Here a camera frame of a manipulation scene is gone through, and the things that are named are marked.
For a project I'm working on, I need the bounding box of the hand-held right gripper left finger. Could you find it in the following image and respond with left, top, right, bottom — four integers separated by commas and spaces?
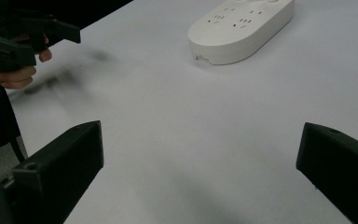
12, 119, 104, 224

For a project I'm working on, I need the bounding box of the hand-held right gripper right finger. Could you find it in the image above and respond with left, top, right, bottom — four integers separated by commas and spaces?
296, 121, 358, 224

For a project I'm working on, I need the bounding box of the white power strip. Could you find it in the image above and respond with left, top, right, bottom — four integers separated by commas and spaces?
187, 0, 296, 66

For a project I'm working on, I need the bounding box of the black cable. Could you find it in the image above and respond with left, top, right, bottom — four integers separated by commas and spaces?
0, 86, 29, 164

